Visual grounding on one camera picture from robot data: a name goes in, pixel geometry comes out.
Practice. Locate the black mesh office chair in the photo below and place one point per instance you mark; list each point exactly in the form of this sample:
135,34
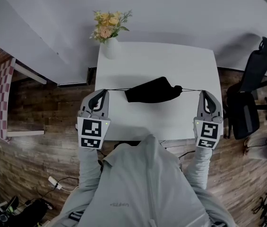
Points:
246,112

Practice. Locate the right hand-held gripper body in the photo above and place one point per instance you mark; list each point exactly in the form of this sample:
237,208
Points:
209,130

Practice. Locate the person's left forearm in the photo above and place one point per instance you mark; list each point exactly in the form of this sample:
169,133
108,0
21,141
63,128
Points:
89,171

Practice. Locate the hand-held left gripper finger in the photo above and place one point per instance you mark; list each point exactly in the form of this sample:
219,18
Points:
105,105
86,103

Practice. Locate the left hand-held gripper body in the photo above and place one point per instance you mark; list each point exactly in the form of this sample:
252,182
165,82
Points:
90,129

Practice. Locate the white power strip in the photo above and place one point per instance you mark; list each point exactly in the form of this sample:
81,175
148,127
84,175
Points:
54,182

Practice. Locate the person's grey jacket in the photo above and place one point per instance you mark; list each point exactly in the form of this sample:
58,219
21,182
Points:
145,188

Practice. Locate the white ceramic vase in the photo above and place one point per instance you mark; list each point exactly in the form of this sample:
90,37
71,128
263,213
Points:
110,49

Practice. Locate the yellow flower bouquet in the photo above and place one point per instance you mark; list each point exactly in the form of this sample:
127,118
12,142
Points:
108,25

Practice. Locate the person's right forearm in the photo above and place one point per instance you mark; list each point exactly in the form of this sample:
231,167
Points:
200,169

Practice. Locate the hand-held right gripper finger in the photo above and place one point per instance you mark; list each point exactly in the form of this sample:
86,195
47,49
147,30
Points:
200,107
216,107

